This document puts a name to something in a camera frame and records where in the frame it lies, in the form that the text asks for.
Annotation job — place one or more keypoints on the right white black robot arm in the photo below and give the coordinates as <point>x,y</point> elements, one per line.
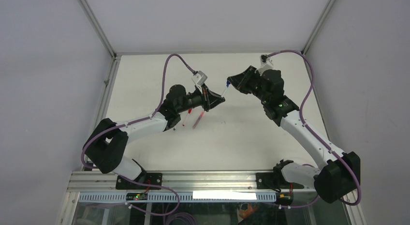
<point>337,172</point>

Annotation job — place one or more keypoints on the white pen red tip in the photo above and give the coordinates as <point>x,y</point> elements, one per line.
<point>186,117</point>

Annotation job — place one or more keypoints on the orange object under table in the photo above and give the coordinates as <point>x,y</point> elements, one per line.
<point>245,210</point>

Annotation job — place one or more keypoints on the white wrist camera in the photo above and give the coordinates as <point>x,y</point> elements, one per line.
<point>266,64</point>
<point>199,79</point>

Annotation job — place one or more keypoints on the white pen blue tip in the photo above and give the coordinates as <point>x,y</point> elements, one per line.
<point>224,92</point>

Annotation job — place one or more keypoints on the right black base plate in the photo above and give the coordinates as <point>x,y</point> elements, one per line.
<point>271,180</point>

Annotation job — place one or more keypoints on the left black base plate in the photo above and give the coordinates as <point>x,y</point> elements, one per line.
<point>152,178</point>

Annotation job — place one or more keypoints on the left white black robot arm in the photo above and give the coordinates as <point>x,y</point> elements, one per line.
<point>106,145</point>

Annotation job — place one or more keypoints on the white slotted cable duct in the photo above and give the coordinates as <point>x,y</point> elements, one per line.
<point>186,197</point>

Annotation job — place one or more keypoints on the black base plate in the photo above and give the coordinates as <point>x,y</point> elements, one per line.
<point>152,178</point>
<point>271,180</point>

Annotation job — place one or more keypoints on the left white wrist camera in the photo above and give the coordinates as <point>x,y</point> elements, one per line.
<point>199,79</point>

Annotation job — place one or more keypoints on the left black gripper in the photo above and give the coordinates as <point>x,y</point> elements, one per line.
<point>209,98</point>

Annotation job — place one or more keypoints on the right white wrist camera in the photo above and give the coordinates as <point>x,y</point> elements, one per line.
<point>266,64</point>

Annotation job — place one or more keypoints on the pink purple pen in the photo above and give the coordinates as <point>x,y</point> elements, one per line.
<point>198,120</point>

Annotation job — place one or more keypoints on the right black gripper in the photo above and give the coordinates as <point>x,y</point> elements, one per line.
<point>240,81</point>

